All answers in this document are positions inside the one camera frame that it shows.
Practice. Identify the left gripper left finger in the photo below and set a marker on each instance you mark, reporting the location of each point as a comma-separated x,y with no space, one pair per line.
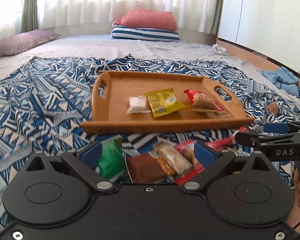
82,165

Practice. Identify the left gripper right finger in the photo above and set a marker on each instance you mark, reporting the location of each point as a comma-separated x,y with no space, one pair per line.
214,163

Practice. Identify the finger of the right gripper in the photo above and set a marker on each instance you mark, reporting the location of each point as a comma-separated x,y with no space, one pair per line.
249,139
283,128

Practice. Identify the green snack packet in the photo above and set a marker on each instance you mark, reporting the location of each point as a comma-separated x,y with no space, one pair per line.
111,165

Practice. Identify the pink snack packet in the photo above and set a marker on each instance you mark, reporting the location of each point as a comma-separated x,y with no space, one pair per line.
186,149

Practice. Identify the beige biscuit snack packet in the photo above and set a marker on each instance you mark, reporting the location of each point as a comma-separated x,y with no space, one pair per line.
170,160

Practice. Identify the brown chocolate snack packet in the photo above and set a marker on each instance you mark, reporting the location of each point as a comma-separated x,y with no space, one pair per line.
145,168

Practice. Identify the red nut snack bag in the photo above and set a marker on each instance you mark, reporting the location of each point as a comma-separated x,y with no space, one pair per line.
202,103

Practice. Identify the white clear snack packet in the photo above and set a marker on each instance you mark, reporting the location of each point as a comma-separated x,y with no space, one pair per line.
137,105

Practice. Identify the yellow snack packet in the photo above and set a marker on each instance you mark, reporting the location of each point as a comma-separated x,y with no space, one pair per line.
163,102

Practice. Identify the red wafer bar packet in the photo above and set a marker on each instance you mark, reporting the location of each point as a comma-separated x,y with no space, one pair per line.
180,180

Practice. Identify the long red stick packet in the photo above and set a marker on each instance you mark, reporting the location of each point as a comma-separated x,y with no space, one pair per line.
225,143

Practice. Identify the brown wrapper scrap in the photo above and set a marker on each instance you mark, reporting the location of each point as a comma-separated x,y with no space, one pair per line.
273,108

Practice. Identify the light blue cloth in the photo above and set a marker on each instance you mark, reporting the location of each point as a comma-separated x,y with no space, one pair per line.
283,79

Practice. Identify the wooden serving tray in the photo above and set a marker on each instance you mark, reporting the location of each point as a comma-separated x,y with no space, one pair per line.
109,104

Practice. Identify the blue striped pillow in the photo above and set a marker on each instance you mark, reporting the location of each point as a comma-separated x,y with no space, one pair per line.
146,34

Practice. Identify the purple pillow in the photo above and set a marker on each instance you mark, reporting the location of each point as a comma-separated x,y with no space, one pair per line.
22,42

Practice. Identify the white sheer curtain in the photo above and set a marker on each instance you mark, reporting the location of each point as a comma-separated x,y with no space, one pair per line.
197,15

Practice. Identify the right grey green curtain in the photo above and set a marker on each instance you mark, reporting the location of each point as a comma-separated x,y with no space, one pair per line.
217,17

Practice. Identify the grey green curtain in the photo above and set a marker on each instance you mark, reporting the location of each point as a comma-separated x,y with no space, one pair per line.
29,17
217,17

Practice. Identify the red pillow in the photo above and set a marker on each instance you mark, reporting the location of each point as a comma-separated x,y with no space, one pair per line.
145,18

